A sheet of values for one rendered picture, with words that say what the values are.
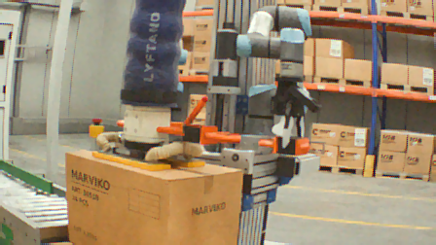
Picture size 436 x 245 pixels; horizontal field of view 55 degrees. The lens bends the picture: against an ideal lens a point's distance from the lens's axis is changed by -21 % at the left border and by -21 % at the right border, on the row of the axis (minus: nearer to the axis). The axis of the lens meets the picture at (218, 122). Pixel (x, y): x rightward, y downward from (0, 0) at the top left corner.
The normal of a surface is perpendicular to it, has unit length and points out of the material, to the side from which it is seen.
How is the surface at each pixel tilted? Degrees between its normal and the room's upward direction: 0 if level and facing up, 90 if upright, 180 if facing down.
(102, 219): 90
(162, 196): 90
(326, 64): 87
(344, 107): 90
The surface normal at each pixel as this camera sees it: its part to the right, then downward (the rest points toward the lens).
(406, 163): -0.53, 0.00
